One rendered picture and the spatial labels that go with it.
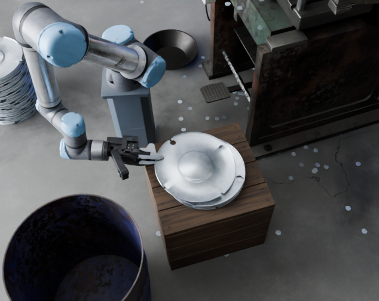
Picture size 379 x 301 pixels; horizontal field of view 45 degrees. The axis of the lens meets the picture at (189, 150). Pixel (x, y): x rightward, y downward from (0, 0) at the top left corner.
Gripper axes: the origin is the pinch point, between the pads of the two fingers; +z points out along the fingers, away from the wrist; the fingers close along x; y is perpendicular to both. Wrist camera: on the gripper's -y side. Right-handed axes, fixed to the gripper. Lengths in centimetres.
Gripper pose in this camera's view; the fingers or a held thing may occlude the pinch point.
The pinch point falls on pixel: (160, 159)
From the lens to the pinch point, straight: 164.4
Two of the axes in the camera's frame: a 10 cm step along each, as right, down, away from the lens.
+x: -0.7, 5.5, 8.3
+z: 10.0, 0.7, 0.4
